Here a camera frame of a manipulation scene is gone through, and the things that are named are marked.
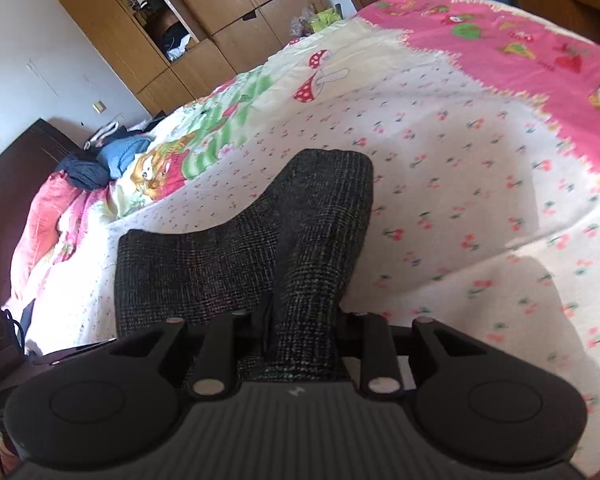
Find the navy quilted jacket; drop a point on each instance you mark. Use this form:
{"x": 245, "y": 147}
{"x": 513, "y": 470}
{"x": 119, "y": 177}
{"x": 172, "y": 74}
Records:
{"x": 82, "y": 172}

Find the dark grey tweed jacket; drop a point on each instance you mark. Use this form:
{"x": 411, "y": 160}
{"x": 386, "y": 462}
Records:
{"x": 230, "y": 260}

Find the cherry print bedsheet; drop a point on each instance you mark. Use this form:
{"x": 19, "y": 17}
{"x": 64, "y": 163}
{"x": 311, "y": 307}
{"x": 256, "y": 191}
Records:
{"x": 455, "y": 160}

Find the white wall switch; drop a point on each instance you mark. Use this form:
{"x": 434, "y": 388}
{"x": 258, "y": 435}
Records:
{"x": 99, "y": 106}

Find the clear plastic bag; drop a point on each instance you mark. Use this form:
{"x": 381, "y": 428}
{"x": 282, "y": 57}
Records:
{"x": 302, "y": 20}

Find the wooden wardrobe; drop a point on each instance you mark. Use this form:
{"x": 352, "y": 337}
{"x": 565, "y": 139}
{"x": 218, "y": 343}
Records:
{"x": 220, "y": 5}

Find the blue folded cloth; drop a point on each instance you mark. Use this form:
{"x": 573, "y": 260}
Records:
{"x": 122, "y": 155}

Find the dark wooden headboard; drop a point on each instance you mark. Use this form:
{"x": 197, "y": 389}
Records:
{"x": 15, "y": 185}

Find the pile of clothes in wardrobe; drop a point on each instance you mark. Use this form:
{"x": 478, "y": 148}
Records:
{"x": 177, "y": 42}

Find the green crumpled item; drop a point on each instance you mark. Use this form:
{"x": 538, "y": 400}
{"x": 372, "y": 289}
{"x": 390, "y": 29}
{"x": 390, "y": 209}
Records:
{"x": 327, "y": 19}

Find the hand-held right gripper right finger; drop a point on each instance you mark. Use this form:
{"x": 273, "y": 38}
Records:
{"x": 352, "y": 335}

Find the pink quilt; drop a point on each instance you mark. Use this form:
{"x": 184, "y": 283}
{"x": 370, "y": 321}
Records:
{"x": 50, "y": 215}

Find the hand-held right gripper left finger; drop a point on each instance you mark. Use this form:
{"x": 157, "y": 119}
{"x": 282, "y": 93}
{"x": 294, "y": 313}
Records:
{"x": 257, "y": 327}

